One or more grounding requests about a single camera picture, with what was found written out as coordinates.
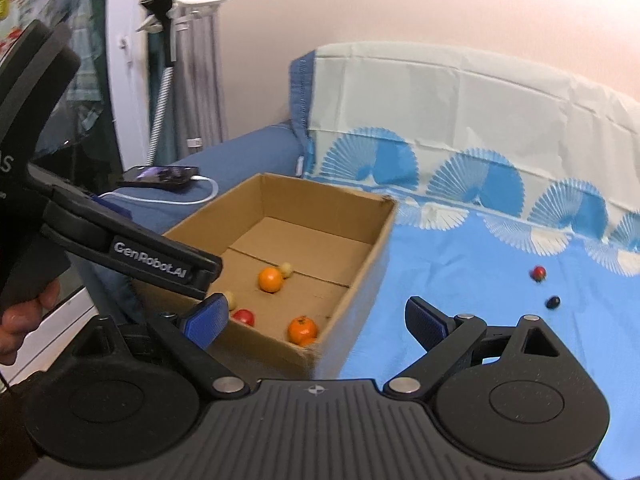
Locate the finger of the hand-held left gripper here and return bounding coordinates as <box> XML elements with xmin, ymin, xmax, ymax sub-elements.
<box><xmin>27</xmin><ymin>162</ymin><xmax>135</xmax><ymax>223</ymax></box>
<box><xmin>42</xmin><ymin>200</ymin><xmax>223</xmax><ymax>301</ymax></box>

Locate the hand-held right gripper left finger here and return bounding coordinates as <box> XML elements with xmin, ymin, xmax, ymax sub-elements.
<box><xmin>72</xmin><ymin>294</ymin><xmax>251</xmax><ymax>401</ymax></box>

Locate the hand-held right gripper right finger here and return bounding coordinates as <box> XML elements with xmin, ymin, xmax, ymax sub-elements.
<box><xmin>384</xmin><ymin>296</ymin><xmax>563</xmax><ymax>398</ymax></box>

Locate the large orange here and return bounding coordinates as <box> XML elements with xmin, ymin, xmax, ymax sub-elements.
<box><xmin>287</xmin><ymin>315</ymin><xmax>320</xmax><ymax>346</ymax></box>

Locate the brown cardboard box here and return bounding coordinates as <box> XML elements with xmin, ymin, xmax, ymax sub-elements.
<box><xmin>132</xmin><ymin>172</ymin><xmax>398</xmax><ymax>378</ymax></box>

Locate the person's left hand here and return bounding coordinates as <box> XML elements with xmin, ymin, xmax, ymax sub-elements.
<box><xmin>0</xmin><ymin>280</ymin><xmax>61</xmax><ymax>366</ymax></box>

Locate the blue fan-print bed sheet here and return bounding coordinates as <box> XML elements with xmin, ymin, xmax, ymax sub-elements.
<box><xmin>289</xmin><ymin>40</ymin><xmax>640</xmax><ymax>480</ymax></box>

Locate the black smartphone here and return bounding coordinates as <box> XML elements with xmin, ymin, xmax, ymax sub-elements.
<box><xmin>116</xmin><ymin>165</ymin><xmax>201</xmax><ymax>191</ymax></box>

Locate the plaid cloth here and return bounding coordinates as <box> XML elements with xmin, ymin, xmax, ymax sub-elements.
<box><xmin>62</xmin><ymin>5</ymin><xmax>113</xmax><ymax>133</ymax></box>

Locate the grey curtain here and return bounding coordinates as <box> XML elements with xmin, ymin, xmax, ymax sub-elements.
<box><xmin>172</xmin><ymin>0</ymin><xmax>226</xmax><ymax>148</ymax></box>

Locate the gooseneck phone holder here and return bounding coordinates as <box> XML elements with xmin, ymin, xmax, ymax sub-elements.
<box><xmin>135</xmin><ymin>0</ymin><xmax>236</xmax><ymax>161</ymax></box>

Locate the white charging cable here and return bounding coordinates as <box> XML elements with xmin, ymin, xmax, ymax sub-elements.
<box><xmin>97</xmin><ymin>174</ymin><xmax>219</xmax><ymax>207</ymax></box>

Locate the white door frame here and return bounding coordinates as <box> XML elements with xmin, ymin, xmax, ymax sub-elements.
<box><xmin>105</xmin><ymin>0</ymin><xmax>166</xmax><ymax>176</ymax></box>

